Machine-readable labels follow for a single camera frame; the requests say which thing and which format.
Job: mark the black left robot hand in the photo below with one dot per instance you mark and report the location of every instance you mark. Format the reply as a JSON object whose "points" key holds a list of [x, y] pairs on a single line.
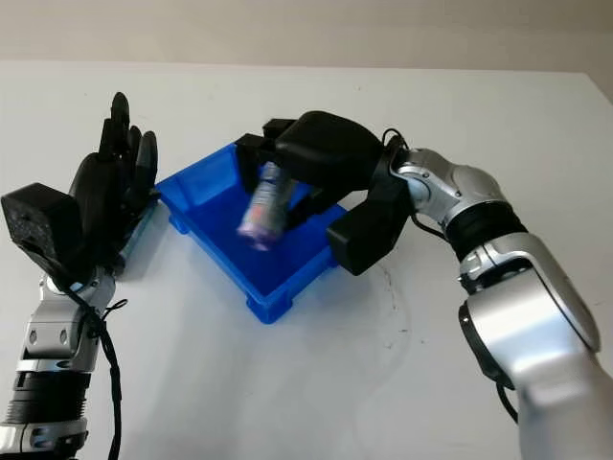
{"points": [[96, 191]]}

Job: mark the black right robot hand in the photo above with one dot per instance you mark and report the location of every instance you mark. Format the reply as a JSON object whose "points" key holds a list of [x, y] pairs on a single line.
{"points": [[330, 153]]}

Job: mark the green printed carton box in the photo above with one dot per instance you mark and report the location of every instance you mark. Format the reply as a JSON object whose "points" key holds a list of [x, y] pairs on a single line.
{"points": [[139, 232]]}

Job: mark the silver cylindrical can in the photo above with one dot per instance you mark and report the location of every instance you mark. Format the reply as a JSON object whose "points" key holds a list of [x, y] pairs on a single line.
{"points": [[263, 211]]}

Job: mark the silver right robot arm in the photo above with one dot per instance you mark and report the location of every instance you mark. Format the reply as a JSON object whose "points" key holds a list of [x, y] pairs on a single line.
{"points": [[527, 311]]}

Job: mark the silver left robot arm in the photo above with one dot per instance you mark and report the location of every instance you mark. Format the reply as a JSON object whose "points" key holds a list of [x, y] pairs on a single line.
{"points": [[52, 335]]}

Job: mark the blue plastic tray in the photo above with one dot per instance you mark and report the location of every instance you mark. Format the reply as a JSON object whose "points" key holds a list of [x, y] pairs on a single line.
{"points": [[225, 230]]}

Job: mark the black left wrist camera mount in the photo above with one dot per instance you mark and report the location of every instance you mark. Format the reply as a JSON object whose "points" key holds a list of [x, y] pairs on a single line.
{"points": [[38, 220]]}

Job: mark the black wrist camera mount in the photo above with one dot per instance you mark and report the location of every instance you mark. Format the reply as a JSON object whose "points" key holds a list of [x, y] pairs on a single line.
{"points": [[369, 230], [38, 220]]}

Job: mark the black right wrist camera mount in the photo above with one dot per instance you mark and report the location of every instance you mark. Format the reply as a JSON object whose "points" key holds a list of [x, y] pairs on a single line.
{"points": [[369, 230]]}

